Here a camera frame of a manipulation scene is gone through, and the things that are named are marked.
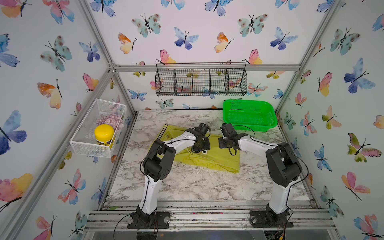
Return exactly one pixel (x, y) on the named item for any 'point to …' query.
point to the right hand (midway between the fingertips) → (224, 140)
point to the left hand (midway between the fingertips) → (209, 146)
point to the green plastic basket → (255, 115)
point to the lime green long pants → (216, 158)
